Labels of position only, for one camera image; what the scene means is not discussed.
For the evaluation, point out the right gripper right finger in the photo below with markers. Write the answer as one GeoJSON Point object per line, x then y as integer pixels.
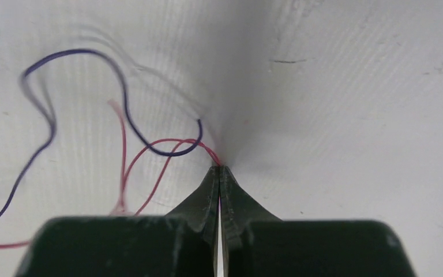
{"type": "Point", "coordinates": [258, 243]}

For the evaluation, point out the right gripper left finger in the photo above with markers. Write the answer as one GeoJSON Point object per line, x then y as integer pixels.
{"type": "Point", "coordinates": [182, 242]}

